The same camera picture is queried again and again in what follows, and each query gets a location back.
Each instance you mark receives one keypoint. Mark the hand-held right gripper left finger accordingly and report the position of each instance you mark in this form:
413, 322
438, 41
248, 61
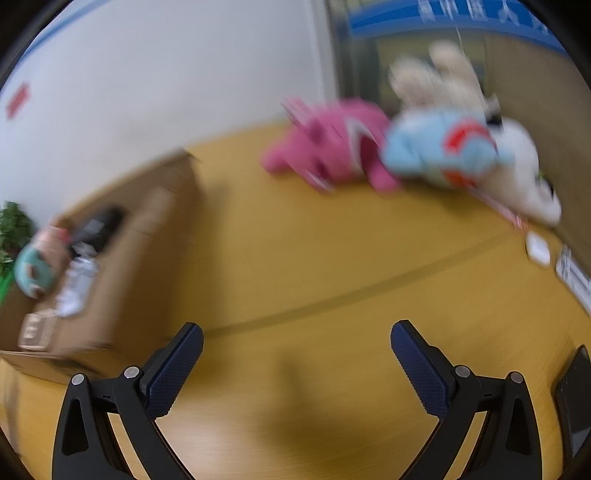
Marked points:
173, 374

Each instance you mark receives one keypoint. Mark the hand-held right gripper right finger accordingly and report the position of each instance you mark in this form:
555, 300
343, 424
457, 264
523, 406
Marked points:
422, 369

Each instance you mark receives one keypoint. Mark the brown cardboard box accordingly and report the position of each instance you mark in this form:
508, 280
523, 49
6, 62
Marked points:
138, 258

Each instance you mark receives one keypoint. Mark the white charger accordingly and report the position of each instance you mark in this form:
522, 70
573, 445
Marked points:
538, 249

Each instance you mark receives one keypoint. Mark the wooden desktop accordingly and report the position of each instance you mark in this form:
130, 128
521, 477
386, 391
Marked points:
300, 277

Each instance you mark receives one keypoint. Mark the black smartphone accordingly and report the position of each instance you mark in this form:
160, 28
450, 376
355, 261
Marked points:
575, 406

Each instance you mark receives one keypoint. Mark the black rectangular box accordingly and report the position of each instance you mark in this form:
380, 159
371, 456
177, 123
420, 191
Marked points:
94, 228

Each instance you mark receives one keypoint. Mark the pig plush toy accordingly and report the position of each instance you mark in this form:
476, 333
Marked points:
32, 272

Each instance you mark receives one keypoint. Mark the white rectangular device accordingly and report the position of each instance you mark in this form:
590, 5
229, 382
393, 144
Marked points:
572, 277

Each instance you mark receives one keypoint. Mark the green board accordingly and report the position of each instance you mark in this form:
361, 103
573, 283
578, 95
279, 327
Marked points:
3, 288

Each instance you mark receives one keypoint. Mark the white plush toy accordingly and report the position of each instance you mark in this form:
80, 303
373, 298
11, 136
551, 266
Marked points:
517, 175

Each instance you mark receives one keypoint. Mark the green potted plant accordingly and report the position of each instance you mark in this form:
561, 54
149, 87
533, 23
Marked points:
14, 226

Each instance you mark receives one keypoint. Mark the light blue plush toy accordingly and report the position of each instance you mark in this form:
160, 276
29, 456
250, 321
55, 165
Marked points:
429, 143

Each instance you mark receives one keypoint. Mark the pink plush toy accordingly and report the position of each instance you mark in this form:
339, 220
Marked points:
332, 143

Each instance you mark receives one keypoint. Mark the beige plush toy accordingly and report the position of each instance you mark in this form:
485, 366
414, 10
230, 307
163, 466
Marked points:
443, 78

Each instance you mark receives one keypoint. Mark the red wall sign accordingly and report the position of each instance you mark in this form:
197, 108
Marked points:
18, 99

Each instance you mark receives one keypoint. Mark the blue wall banner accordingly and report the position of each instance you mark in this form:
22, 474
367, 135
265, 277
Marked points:
392, 18

